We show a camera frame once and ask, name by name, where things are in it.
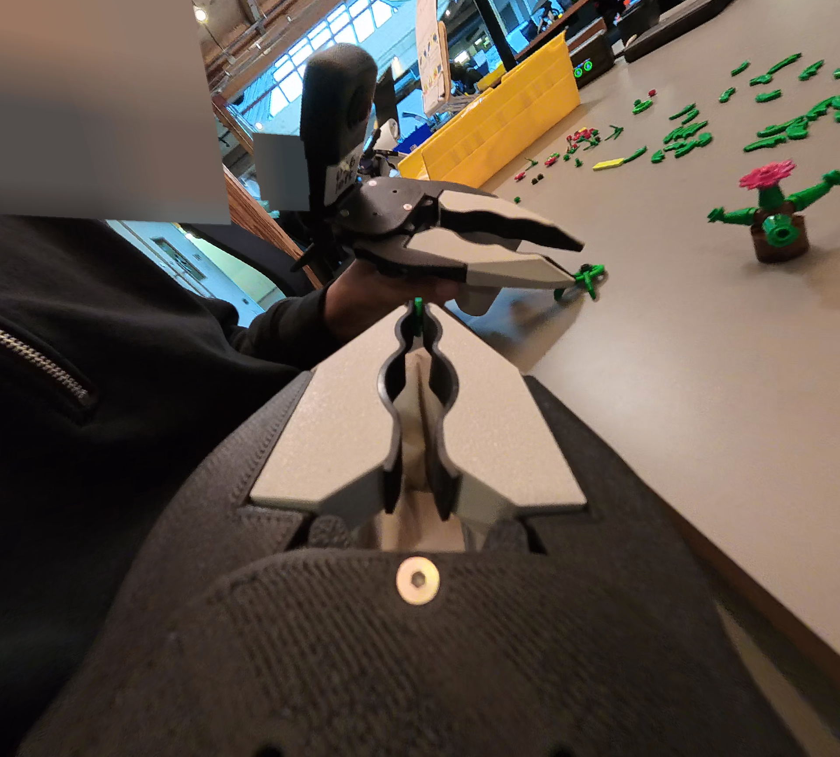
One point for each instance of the person's left hand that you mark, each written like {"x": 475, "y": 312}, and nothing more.
{"x": 374, "y": 297}

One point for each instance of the yellow flat brick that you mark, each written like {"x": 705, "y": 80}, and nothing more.
{"x": 609, "y": 164}

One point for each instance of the cardboard sign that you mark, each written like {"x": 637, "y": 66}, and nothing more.
{"x": 430, "y": 48}

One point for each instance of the person's left forearm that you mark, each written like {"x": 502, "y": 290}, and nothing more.
{"x": 282, "y": 324}

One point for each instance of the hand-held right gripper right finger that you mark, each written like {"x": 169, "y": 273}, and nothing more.
{"x": 512, "y": 435}

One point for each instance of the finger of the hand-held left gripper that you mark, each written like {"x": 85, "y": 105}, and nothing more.
{"x": 485, "y": 205}
{"x": 485, "y": 258}

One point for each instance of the scattered green leaf pieces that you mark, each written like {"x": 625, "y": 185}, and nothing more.
{"x": 794, "y": 130}

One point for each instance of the wooden ceiling beam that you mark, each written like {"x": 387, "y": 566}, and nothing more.
{"x": 262, "y": 225}

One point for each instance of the black power bank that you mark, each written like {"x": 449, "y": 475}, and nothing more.
{"x": 682, "y": 22}

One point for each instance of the stacked yellow plastic bins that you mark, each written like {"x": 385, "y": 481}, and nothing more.
{"x": 499, "y": 120}

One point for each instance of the ceiling spot lamp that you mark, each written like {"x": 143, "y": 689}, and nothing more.
{"x": 200, "y": 15}

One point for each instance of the black charger with green lights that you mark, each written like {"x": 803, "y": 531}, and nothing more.
{"x": 590, "y": 64}

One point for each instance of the pile of small flower pieces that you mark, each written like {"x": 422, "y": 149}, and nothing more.
{"x": 581, "y": 137}

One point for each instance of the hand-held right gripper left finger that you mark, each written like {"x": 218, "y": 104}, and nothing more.
{"x": 328, "y": 435}

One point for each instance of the person's black jacket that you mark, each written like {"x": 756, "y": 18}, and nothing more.
{"x": 98, "y": 409}

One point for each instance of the green wheel stem piece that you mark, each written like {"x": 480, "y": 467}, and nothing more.
{"x": 584, "y": 276}

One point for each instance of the small brick flower plant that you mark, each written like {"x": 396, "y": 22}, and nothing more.
{"x": 781, "y": 232}

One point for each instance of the single green leaf piece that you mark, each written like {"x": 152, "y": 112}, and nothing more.
{"x": 418, "y": 310}

